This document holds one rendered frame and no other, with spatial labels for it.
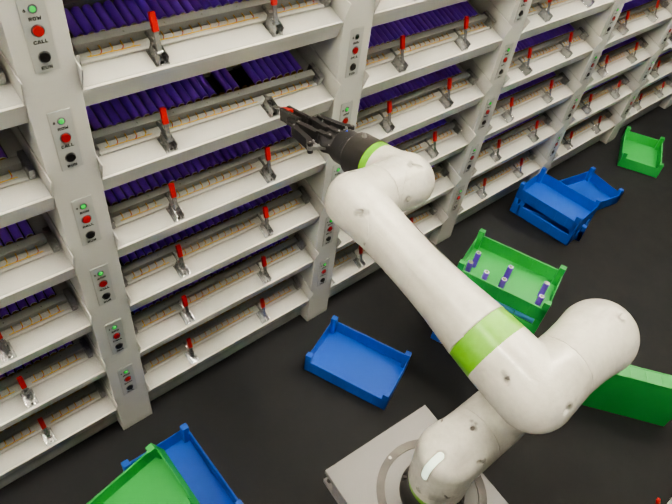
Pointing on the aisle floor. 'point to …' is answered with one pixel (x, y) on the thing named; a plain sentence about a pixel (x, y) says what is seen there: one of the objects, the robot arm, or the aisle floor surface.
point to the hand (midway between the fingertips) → (294, 117)
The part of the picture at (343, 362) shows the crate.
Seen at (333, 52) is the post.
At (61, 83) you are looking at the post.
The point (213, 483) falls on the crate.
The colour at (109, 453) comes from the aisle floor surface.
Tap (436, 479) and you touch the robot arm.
